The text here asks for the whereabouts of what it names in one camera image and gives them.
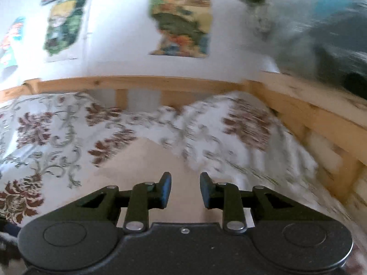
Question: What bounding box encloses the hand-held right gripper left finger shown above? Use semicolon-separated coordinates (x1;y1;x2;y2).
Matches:
76;172;172;234

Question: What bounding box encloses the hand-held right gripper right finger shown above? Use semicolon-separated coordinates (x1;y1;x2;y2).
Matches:
200;172;296;234

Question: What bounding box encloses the floral printed blanket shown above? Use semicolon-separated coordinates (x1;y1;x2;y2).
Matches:
0;90;352;230

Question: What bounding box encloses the dark grey cloth pile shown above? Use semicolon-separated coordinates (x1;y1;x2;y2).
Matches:
270;0;367;98

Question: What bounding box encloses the blue cloth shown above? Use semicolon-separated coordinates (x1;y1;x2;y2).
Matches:
311;0;360;25

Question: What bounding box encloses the wooden bed frame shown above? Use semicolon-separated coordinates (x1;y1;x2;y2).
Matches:
0;70;367;215

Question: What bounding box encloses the colourful wall poster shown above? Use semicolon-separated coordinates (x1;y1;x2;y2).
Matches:
148;0;212;60

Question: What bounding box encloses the green wall poster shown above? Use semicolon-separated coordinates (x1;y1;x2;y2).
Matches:
43;0;87;63

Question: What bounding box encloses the teal and red wall poster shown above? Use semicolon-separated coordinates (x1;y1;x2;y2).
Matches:
0;16;27;82

